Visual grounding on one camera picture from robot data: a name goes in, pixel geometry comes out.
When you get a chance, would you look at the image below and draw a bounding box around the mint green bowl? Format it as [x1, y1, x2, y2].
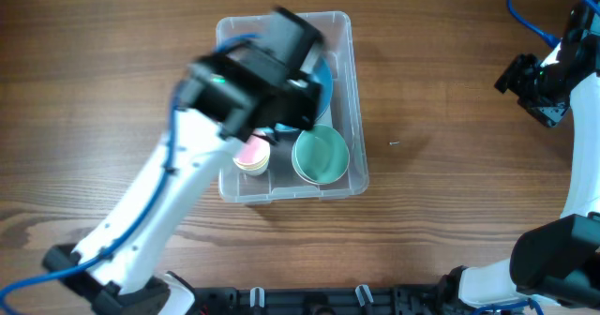
[294, 124, 350, 185]

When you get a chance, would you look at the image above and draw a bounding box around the pink bowl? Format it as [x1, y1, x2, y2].
[291, 145, 322, 186]

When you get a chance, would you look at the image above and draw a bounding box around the pink plastic cup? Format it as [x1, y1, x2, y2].
[233, 130, 270, 167]

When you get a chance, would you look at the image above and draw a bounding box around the yellow plastic cup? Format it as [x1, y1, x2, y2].
[233, 157, 269, 172]

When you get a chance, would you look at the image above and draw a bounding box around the cream plastic cup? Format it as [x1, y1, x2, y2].
[239, 166, 268, 176]

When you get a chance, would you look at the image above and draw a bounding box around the light blue bowl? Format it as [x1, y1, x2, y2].
[260, 124, 298, 133]

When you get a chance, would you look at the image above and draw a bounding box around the dark blue bowl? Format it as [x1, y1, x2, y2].
[310, 57, 334, 119]

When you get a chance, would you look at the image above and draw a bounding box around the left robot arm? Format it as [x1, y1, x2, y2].
[42, 7, 324, 314]

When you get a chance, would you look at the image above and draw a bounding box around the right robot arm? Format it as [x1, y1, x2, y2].
[432, 0, 599, 314]

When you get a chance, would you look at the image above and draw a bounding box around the white label in container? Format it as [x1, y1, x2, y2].
[318, 106, 333, 128]

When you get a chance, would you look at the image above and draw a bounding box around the clear plastic storage container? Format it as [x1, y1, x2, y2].
[218, 11, 368, 204]

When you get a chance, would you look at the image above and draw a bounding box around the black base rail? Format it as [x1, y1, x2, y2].
[188, 284, 473, 315]

